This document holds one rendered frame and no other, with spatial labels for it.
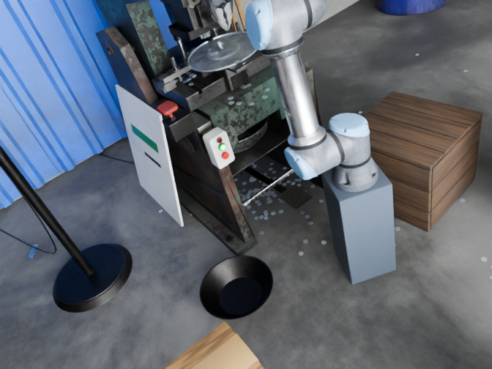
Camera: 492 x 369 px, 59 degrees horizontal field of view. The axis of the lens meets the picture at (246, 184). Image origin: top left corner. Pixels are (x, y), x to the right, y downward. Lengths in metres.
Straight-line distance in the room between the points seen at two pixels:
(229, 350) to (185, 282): 0.69
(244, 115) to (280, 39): 0.63
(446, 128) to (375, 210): 0.51
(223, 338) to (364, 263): 0.63
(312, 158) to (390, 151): 0.53
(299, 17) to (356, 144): 0.42
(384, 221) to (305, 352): 0.53
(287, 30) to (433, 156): 0.81
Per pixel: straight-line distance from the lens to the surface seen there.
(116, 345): 1.93
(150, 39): 1.93
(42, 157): 2.96
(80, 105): 2.91
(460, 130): 1.86
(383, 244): 1.66
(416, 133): 1.85
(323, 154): 1.31
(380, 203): 1.51
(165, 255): 2.11
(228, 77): 1.72
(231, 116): 1.70
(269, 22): 1.14
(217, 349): 1.34
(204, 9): 1.69
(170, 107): 1.53
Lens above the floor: 1.45
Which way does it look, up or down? 39 degrees down
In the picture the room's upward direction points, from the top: 18 degrees counter-clockwise
